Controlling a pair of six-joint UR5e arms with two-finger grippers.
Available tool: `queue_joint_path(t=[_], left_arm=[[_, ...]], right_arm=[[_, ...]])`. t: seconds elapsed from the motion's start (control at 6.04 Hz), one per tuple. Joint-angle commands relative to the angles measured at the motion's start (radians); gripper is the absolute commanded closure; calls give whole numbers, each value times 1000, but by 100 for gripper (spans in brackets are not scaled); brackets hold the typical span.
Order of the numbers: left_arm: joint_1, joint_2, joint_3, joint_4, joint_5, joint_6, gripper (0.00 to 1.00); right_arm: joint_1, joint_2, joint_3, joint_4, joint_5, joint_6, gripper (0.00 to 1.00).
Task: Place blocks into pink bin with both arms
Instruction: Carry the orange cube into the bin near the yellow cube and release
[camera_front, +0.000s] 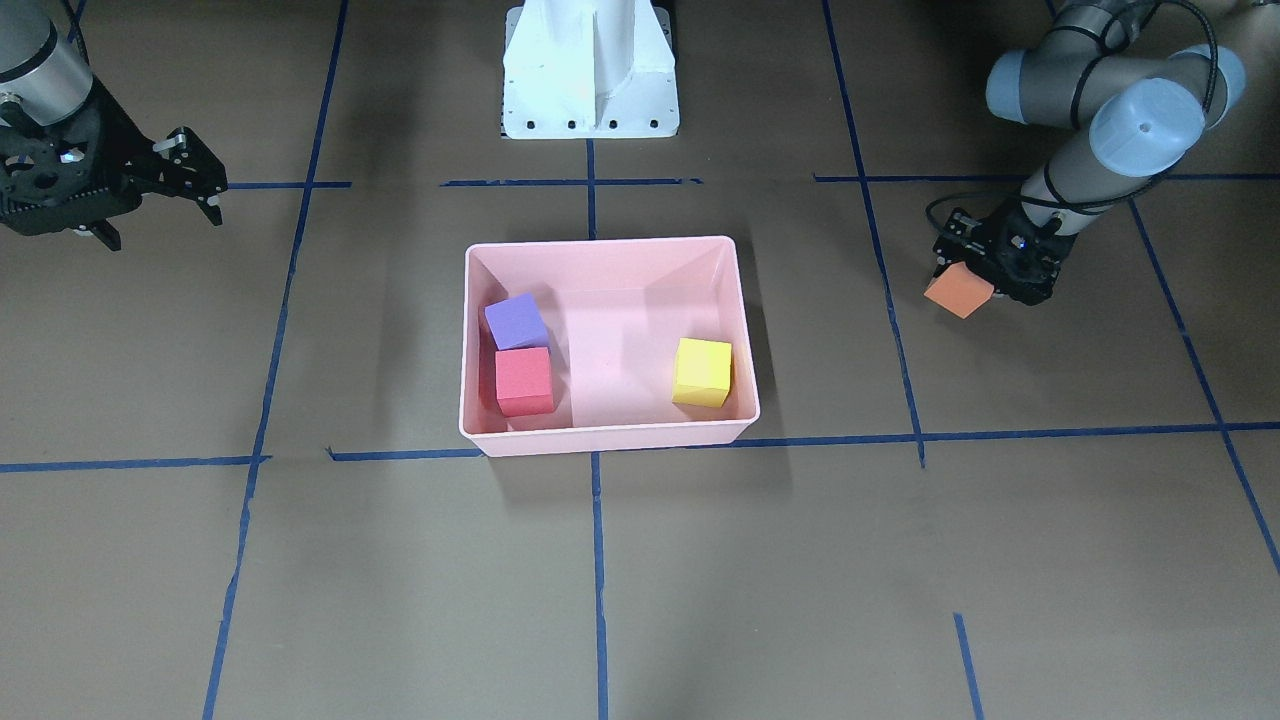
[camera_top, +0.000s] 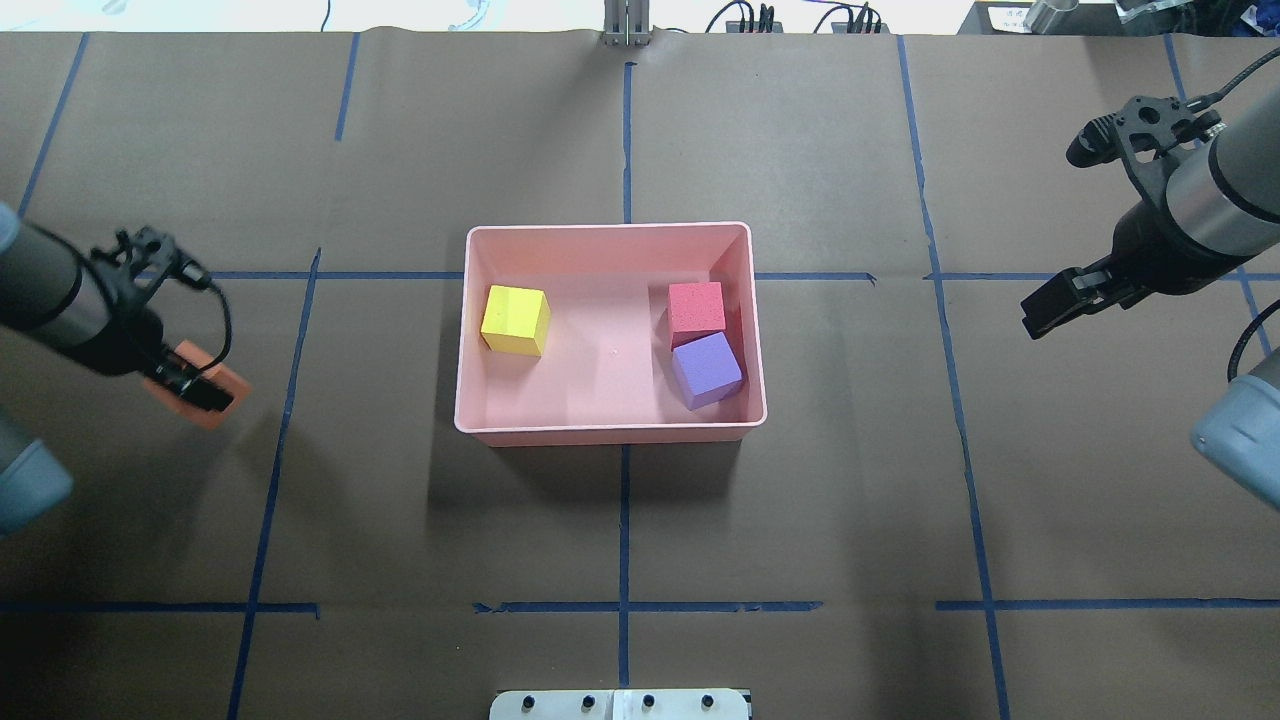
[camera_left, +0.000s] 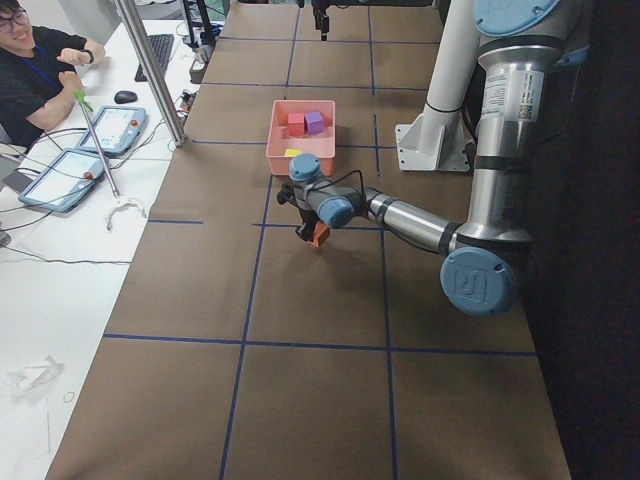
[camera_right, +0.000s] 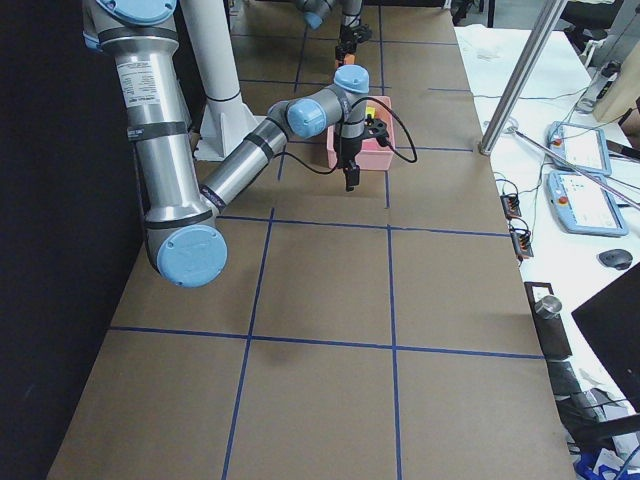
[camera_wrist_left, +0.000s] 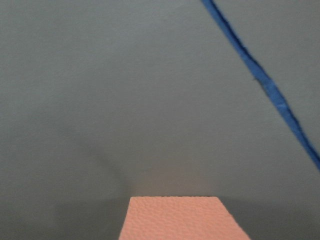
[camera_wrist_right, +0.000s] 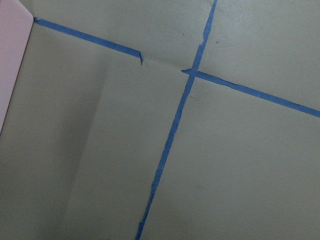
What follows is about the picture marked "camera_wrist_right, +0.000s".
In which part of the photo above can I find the pink plastic bin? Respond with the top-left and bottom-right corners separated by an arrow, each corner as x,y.
0,0 -> 34,127

